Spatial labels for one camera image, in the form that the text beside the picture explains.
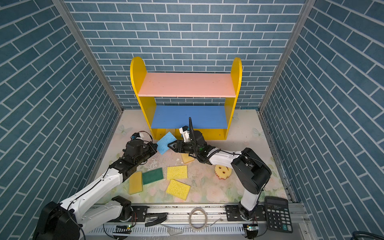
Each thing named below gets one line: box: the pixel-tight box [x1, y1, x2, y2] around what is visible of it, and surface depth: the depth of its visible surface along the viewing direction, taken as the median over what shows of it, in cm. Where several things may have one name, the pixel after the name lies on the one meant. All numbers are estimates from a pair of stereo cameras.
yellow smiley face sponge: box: [214, 164, 232, 180], surface depth 87 cm
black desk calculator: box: [264, 196, 293, 234], surface depth 74 cm
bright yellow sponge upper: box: [166, 165, 188, 181], surface depth 88 cm
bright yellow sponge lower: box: [165, 179, 191, 201], surface depth 82 cm
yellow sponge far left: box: [128, 170, 144, 195], surface depth 83 cm
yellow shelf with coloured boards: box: [130, 57, 243, 140], surface depth 80 cm
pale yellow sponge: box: [180, 153, 195, 164], surface depth 95 cm
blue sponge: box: [156, 131, 178, 155], surface depth 86 cm
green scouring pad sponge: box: [142, 167, 164, 185], surface depth 87 cm
